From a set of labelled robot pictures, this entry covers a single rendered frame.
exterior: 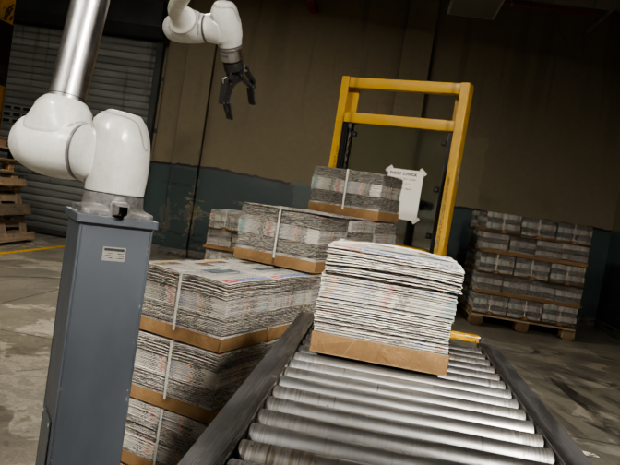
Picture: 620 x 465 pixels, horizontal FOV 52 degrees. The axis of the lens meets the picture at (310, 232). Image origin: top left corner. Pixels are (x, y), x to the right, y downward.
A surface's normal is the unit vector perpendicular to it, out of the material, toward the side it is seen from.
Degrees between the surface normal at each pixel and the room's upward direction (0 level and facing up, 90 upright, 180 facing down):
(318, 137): 90
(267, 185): 90
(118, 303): 90
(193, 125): 90
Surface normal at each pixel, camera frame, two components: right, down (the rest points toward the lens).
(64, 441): 0.48, 0.12
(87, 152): -0.29, 0.00
